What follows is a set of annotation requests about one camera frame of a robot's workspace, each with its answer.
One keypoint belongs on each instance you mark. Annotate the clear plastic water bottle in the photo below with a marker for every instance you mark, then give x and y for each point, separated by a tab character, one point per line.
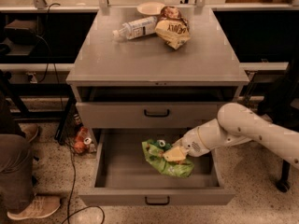
135	29

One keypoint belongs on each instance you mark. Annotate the black office chair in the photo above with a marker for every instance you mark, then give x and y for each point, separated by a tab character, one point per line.
277	101

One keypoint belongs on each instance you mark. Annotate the brown snack bag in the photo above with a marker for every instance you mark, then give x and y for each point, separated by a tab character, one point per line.
170	13

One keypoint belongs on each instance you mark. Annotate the black box on shelf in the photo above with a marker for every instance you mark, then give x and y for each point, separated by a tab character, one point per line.
22	32

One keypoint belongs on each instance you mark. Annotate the person's leg in trousers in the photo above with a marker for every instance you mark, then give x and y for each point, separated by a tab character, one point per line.
15	163

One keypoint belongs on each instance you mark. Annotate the closed grey middle drawer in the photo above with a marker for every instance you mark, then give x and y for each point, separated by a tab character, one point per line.
146	114

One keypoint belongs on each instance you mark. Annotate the grey drawer cabinet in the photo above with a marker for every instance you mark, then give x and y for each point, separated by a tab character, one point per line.
204	70

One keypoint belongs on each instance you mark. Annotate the beige sneaker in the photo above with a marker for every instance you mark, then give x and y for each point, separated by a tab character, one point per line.
31	131
40	207

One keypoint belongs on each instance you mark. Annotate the white paper plate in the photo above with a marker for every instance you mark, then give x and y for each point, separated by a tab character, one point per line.
150	8

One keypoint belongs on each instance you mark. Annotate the open grey bottom drawer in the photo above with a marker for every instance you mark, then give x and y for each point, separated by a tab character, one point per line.
123	177

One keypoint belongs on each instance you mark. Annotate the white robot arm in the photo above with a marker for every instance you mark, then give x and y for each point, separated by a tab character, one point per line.
234	125

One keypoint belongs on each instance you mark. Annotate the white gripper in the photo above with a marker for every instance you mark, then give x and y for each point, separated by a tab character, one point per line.
191	145

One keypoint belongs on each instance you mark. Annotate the green rice chip bag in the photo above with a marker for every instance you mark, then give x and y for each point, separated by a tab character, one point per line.
154	155

